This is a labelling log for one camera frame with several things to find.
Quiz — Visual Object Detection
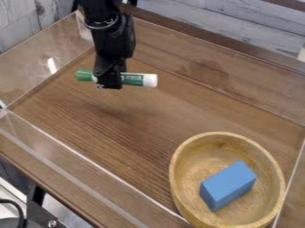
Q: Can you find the blue foam block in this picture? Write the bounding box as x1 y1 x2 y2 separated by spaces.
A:
200 160 256 211

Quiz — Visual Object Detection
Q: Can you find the black cable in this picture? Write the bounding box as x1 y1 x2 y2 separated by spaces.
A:
0 199 28 228

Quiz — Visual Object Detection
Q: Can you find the black metal table leg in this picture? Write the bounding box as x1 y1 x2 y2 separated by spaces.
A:
31 185 47 207

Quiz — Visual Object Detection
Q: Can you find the brown wooden bowl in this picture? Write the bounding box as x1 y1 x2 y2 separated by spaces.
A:
169 132 285 228

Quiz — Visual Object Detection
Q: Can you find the clear acrylic tray wall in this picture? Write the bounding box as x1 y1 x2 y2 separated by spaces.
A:
0 10 305 228

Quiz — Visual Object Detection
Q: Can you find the green Expo marker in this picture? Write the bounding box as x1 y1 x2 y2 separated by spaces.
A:
75 69 158 87

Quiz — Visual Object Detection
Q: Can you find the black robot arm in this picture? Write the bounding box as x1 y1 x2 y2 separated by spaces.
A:
81 0 137 89

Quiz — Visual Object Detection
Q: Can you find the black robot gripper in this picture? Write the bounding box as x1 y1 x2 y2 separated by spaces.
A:
85 12 137 89

